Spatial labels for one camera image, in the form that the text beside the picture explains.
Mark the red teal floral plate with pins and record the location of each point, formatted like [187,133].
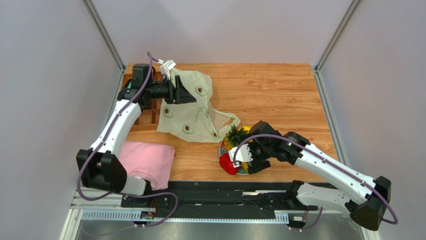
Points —
[221,151]

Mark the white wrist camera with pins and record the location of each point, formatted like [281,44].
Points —
[166,67]
[243,154]

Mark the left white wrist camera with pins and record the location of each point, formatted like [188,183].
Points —
[166,67]

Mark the fake papaya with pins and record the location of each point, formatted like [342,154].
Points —
[245,166]

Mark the pink folded cloth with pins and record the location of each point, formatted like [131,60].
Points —
[148,161]

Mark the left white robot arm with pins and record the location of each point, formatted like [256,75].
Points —
[99,166]

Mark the fake yellow lemon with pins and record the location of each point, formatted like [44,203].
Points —
[246,128]

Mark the avocado print plastic bag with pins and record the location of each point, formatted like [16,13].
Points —
[196,122]

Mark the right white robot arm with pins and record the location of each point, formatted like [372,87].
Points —
[364,198]

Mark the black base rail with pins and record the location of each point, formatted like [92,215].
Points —
[222,200]

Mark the wooden divider tray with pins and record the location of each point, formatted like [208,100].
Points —
[149,118]

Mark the fake pineapple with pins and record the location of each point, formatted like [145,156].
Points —
[231,139]

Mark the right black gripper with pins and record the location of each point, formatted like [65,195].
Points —
[256,154]

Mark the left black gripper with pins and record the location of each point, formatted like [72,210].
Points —
[178,94]

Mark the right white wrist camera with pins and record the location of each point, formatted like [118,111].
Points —
[243,154]

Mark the fake red apple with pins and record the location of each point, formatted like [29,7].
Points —
[227,165]

